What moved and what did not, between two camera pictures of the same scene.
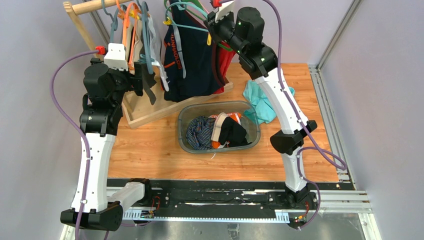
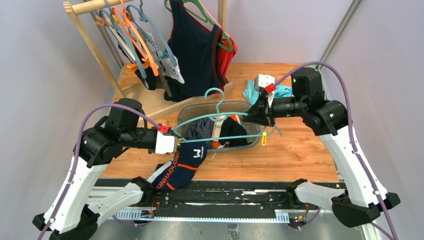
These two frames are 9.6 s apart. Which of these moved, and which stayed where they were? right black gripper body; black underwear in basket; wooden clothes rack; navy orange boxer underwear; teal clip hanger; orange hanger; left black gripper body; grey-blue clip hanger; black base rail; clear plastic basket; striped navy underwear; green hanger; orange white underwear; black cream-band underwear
Moved: navy orange boxer underwear; left black gripper body; teal clip hanger; right black gripper body; orange hanger; grey-blue clip hanger; black cream-band underwear
Stayed: green hanger; black underwear in basket; striped navy underwear; clear plastic basket; orange white underwear; black base rail; wooden clothes rack
